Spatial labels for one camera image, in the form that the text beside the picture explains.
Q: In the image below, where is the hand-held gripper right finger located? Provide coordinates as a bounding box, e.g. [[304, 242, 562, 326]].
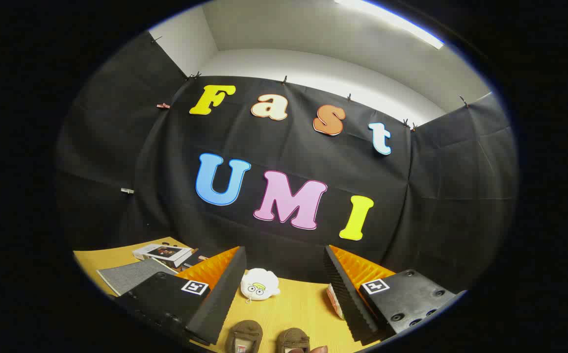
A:
[[324, 245, 467, 344]]

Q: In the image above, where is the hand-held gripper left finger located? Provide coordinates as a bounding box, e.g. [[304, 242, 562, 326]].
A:
[[117, 246, 247, 346]]

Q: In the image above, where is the brown fuzzy shoe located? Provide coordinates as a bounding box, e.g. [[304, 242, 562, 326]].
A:
[[277, 328, 310, 353], [225, 320, 263, 353]]

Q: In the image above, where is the cream fabric storage box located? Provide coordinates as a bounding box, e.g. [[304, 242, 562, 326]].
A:
[[97, 258, 179, 297]]

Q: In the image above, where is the watermelon slice plush toy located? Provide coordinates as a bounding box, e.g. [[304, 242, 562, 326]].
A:
[[327, 283, 346, 320]]

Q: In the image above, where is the white plush toy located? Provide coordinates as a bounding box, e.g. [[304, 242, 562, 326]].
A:
[[241, 268, 281, 302]]

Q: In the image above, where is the white portrait cover book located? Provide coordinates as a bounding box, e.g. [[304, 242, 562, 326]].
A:
[[132, 243, 194, 269]]

